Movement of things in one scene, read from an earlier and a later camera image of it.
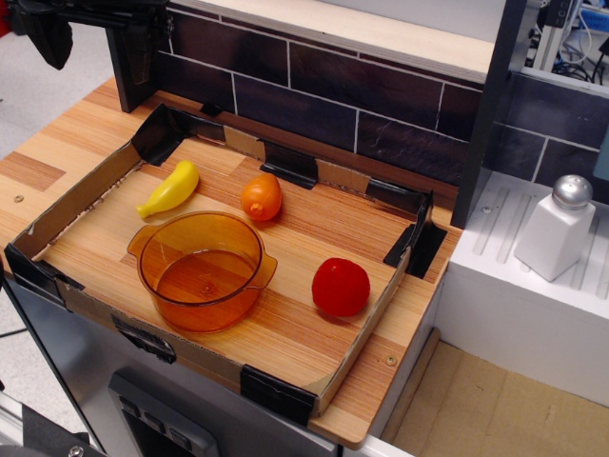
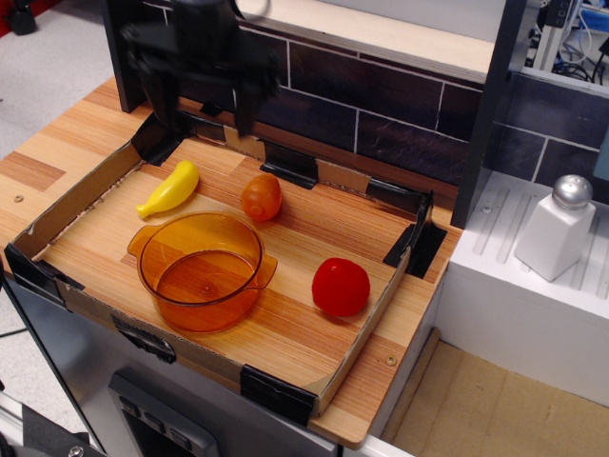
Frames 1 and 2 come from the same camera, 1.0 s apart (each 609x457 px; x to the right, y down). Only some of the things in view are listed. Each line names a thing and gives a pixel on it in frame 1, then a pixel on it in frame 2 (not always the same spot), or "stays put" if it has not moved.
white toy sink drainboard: x=495 y=307 stays put
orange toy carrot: x=262 y=196 stays put
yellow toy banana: x=181 y=183 stays put
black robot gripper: x=135 y=47 -> x=205 y=36
